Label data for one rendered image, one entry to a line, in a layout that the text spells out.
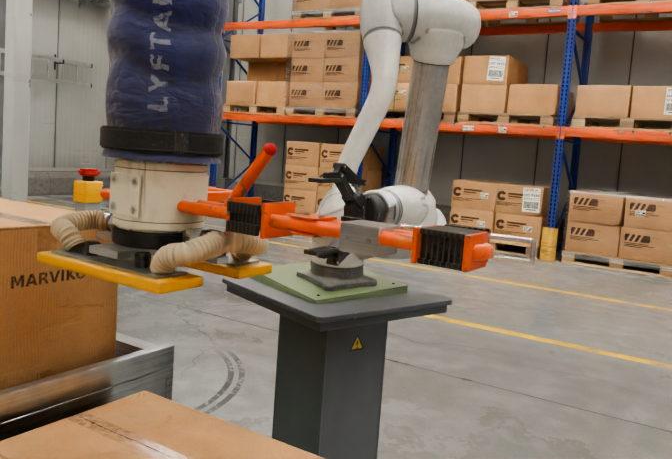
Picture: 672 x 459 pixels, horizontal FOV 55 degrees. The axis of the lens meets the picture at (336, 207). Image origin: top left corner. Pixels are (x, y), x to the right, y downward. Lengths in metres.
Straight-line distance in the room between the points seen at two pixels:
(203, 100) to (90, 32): 11.67
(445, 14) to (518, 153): 8.00
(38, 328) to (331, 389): 0.79
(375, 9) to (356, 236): 0.88
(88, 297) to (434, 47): 1.08
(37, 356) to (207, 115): 0.74
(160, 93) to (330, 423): 1.12
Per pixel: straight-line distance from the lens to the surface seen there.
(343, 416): 1.96
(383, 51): 1.66
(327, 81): 9.52
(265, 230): 1.06
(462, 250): 0.89
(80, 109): 12.65
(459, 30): 1.78
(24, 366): 1.65
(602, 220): 8.10
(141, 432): 1.50
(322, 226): 1.00
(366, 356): 1.94
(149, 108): 1.17
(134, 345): 1.88
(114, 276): 1.17
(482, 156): 9.87
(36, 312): 1.63
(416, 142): 1.83
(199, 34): 1.21
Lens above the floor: 1.17
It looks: 5 degrees down
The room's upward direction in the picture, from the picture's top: 4 degrees clockwise
